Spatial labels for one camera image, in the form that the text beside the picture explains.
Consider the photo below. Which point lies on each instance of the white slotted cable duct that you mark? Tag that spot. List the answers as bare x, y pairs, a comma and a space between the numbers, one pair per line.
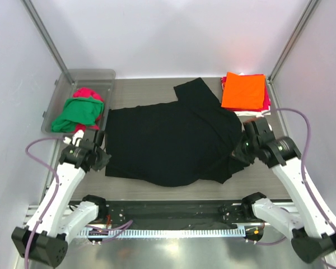
163, 234

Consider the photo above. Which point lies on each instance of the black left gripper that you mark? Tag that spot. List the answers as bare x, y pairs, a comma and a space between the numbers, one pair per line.
103, 162

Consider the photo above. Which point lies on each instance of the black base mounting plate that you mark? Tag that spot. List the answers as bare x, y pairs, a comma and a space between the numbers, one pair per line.
176, 214

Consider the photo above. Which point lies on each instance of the folded red t shirt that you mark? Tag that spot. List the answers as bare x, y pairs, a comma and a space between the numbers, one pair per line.
266, 103

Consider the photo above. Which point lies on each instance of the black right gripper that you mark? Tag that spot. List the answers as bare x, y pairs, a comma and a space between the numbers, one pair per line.
239, 155

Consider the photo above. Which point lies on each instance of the grey plastic bin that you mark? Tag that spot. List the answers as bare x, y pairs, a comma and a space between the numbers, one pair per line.
99, 80

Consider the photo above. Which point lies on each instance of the aluminium frame post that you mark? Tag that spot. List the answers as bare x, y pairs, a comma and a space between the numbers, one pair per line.
35, 17
299, 28

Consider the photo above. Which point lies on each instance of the right aluminium frame post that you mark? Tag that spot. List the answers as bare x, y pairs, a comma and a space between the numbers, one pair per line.
299, 28

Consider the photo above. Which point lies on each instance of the left aluminium frame post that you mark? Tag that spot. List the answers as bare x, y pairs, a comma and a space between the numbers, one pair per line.
35, 17

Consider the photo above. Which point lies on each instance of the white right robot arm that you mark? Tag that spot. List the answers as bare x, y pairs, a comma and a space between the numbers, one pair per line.
312, 232

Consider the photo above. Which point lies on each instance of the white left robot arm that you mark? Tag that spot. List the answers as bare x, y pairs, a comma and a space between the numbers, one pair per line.
46, 236

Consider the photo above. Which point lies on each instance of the folded orange t shirt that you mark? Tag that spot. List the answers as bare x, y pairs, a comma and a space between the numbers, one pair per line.
243, 91

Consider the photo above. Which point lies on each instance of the folded white t shirt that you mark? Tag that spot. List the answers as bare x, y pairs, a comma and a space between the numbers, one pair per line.
264, 109

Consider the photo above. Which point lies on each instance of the green t shirt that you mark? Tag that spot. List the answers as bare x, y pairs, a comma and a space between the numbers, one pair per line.
64, 123

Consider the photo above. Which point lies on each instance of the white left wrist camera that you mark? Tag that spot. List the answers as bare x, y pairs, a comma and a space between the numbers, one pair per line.
75, 139

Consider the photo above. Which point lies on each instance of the black t shirt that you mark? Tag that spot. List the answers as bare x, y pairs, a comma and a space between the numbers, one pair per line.
175, 144

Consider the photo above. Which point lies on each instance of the pink t shirt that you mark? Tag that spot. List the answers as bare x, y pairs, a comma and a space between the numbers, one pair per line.
89, 109

